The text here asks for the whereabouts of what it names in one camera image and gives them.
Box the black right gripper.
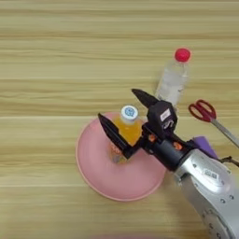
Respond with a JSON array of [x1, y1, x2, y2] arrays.
[[97, 88, 196, 173]]

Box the orange juice bottle white cap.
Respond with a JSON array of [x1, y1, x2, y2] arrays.
[[108, 105, 144, 165]]

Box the clear bottle red cap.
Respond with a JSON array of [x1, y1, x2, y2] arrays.
[[154, 47, 192, 110]]

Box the black box white label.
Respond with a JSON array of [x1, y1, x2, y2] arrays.
[[147, 100, 178, 140]]

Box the pink round plate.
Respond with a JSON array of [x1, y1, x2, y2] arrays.
[[75, 112, 168, 203]]

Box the purple object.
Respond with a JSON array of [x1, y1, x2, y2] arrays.
[[192, 135, 219, 160]]

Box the red handled scissors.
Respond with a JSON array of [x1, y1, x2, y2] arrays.
[[188, 99, 239, 149]]

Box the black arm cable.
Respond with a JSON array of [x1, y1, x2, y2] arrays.
[[218, 155, 239, 168]]

